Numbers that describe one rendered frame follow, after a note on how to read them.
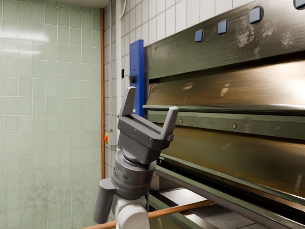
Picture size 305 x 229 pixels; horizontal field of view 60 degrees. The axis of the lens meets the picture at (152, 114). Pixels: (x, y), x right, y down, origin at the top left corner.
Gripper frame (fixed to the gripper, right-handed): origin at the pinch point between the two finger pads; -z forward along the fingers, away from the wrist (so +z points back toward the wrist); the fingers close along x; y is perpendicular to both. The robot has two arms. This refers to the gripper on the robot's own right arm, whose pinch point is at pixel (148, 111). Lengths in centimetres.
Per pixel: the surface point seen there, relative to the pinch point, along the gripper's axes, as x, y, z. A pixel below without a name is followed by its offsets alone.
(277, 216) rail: -27.6, 29.8, 23.3
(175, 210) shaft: 13, 65, 71
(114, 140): 96, 105, 83
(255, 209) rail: -22.1, 32.5, 26.4
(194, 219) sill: 2, 65, 69
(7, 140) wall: 157, 50, 101
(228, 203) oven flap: -14, 36, 32
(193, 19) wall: 38, 74, -19
